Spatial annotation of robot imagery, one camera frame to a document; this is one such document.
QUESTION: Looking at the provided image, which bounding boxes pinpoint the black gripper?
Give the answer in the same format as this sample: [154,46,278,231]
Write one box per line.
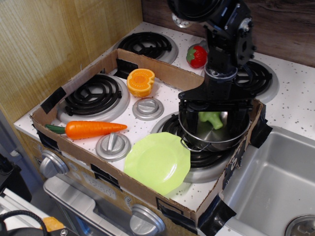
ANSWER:
[178,74,256,135]

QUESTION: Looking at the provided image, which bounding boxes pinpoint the green toy broccoli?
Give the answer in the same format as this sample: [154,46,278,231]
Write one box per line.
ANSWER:
[198,112,223,130]

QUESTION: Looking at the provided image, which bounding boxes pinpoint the stainless steel pot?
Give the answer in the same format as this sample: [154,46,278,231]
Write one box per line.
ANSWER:
[178,111,251,152]

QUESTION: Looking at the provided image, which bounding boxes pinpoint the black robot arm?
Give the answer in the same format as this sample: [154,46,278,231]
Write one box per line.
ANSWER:
[167,0,256,134]

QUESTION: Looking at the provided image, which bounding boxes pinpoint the front right stove burner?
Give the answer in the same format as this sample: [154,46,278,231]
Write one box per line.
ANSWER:
[151,112,236,183]

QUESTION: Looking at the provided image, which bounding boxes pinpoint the stove burner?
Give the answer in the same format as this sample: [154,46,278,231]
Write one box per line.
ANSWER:
[151,112,236,183]
[113,32,179,64]
[235,59,280,104]
[57,74,130,124]

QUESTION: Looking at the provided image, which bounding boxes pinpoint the back right stove burner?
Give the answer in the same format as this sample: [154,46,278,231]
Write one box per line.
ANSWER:
[235,59,280,104]

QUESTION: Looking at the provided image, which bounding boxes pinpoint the red toy strawberry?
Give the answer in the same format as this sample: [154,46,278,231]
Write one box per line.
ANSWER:
[186,45,208,68]

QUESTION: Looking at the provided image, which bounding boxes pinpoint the light green plastic plate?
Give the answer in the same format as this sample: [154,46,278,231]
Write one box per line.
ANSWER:
[124,132,190,196]

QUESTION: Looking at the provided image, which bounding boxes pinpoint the silver middle stove knob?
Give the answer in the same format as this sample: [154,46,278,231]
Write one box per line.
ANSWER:
[132,97,164,121]

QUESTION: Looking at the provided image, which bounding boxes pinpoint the silver stove knob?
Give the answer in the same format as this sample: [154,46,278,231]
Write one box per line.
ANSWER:
[95,133,131,162]
[132,97,164,121]
[199,40,208,49]

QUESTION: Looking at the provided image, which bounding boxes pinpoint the silver back stove knob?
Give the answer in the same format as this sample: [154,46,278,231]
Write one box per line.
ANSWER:
[199,40,208,49]

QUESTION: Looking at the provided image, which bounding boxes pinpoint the orange toy half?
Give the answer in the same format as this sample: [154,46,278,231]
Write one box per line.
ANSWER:
[127,68,156,97]

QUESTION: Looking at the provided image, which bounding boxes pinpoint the grey toy sink basin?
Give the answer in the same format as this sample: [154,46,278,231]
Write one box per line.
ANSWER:
[220,127,315,236]

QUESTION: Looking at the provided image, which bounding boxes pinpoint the back left stove burner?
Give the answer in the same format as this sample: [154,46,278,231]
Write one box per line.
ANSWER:
[113,32,179,64]

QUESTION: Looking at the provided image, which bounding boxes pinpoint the hanging silver strainer ladle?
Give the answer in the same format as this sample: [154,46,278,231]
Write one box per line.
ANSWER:
[172,13,191,29]

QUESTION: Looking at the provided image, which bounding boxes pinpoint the silver front stove knob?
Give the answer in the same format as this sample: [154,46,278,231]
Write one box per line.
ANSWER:
[95,133,131,162]

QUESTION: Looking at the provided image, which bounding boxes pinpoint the front left stove burner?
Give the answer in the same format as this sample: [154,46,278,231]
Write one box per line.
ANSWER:
[57,74,130,124]

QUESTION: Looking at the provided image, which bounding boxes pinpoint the silver right oven knob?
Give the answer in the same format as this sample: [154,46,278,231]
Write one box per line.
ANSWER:
[129,204,166,236]

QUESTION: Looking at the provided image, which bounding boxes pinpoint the silver oven knob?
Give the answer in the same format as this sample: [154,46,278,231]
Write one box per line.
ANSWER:
[129,204,166,236]
[39,150,69,178]

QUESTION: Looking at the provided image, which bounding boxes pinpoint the orange toy carrot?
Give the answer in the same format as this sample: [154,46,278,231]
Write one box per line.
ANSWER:
[45,121,127,140]

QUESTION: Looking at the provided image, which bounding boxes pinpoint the silver sink drain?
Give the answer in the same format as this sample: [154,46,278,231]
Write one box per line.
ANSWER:
[284,214,315,236]

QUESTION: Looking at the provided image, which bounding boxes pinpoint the brown cardboard fence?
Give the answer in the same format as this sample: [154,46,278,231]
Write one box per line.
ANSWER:
[31,49,271,235]

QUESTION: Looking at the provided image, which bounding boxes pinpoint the silver left oven knob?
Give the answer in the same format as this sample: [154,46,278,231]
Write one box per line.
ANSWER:
[39,150,69,178]

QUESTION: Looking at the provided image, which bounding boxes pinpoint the yellow sponge piece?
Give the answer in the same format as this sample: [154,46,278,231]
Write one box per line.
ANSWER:
[43,216,64,232]

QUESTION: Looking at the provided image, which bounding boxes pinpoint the silver oven door handle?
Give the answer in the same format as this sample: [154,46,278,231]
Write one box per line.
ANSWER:
[43,176,104,228]

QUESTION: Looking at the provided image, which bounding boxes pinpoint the black cable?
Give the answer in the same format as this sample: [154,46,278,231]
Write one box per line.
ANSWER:
[0,210,49,236]

